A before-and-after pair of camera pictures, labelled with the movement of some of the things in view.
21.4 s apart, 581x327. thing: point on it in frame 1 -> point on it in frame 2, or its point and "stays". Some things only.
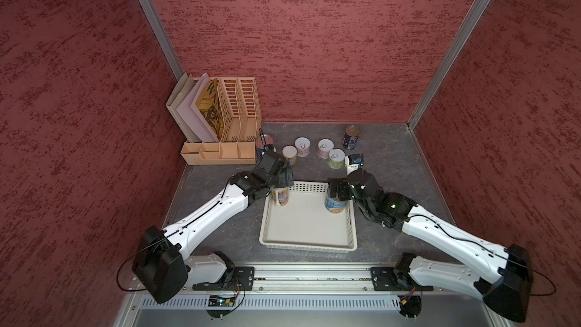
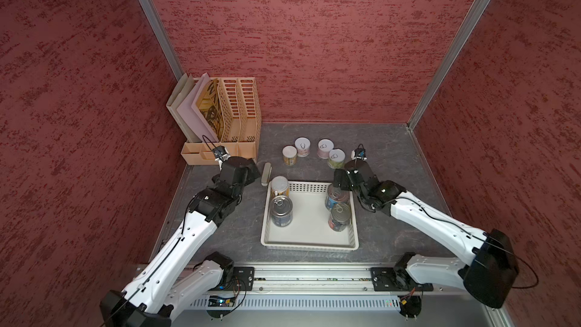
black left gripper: x=281 y=182 -> x=255 y=172
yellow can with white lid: x=281 y=196 stays
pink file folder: x=190 y=116 stays
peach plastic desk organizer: x=240 y=123 stays
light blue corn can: x=334 y=205 stays
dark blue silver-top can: x=262 y=141 -> x=281 y=211
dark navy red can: x=350 y=138 -> x=340 y=217
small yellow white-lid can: x=290 y=152 stays
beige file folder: x=175 y=115 stays
